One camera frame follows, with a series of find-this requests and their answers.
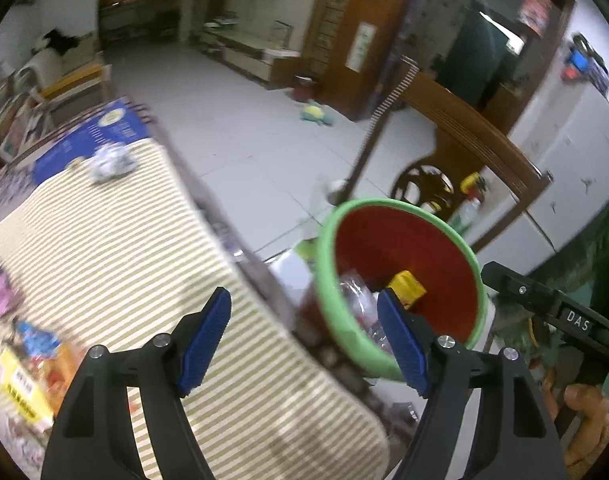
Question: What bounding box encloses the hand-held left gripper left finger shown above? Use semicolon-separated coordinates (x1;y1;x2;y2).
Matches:
41;286;232;480

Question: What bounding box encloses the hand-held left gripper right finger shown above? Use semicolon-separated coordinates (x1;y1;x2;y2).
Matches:
377;289;567;480

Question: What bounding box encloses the clear plastic bag red label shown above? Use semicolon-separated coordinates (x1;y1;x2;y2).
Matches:
339;271;387;356

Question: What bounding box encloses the red bucket with green rim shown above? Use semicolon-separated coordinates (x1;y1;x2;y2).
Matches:
314;198;487;381

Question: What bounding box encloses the person's right hand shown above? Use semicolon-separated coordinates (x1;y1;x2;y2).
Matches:
561;384;609;467

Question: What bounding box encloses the yellow checked cloth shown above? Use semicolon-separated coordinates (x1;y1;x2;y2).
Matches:
0;137;390;480

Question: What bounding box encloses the red yellow bottle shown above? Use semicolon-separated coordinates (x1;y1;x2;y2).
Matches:
459;172;487;233

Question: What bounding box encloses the orange snack packet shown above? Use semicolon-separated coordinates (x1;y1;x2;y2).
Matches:
12;317;85;411

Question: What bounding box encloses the white refrigerator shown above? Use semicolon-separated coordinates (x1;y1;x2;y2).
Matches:
509;35;609;256

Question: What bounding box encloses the white round floor object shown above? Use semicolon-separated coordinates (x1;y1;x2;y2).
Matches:
324;178;350;206

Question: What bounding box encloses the long yellow box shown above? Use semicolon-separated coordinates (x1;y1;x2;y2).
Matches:
0;349;55;433

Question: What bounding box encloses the crumpled white paper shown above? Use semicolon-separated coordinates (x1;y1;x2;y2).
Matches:
87;144;135;183

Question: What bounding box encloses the wooden chair with curved back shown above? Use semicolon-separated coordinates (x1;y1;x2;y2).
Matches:
354;57;555;256

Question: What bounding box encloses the blue book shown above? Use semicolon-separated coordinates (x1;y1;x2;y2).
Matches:
32;101;152;186

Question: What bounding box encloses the green plush toy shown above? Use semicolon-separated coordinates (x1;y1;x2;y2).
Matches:
300;101;335;126

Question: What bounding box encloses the small red bin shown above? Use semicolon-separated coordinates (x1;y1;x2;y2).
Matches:
292;75;317;103

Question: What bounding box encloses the yellow wooden bench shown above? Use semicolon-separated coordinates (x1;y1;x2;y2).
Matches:
34;62;112;111

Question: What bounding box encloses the television cabinet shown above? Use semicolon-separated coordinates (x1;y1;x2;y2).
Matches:
202;15;300;86

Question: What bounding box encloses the white folding rack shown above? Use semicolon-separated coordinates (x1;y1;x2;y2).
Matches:
0;60;52;161

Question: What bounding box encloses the carved wooden partition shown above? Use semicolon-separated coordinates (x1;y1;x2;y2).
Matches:
302;0;420;121

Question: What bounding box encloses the black white plush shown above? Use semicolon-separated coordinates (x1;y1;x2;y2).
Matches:
32;30;78;56

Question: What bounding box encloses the short wall scroll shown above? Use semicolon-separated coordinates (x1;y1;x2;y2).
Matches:
345;22;375;72

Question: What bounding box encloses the red wall poster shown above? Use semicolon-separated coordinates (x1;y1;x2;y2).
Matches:
519;0;555;36

